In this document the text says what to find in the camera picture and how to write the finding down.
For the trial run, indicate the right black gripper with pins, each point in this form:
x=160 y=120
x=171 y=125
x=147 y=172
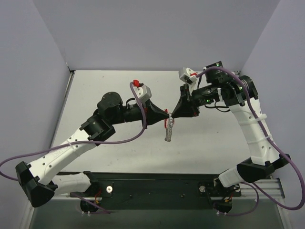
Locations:
x=188 y=101

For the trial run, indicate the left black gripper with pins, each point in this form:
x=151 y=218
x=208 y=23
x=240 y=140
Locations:
x=149 y=112

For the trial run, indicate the metal chain keyring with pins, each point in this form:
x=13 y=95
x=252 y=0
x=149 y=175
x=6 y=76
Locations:
x=168 y=131

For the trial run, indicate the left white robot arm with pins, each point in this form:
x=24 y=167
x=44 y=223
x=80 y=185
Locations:
x=40 y=180

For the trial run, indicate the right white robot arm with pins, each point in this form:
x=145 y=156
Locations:
x=241 y=97

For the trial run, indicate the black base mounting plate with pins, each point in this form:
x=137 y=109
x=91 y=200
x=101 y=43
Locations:
x=153 y=191

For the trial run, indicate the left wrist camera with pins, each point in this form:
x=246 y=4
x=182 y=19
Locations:
x=143 y=93

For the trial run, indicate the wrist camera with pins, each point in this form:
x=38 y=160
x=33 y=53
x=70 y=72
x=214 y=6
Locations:
x=188 y=76
x=143 y=93

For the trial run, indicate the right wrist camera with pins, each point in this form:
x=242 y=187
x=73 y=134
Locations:
x=188 y=76

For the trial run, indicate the aluminium frame rail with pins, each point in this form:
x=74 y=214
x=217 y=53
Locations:
x=272 y=187

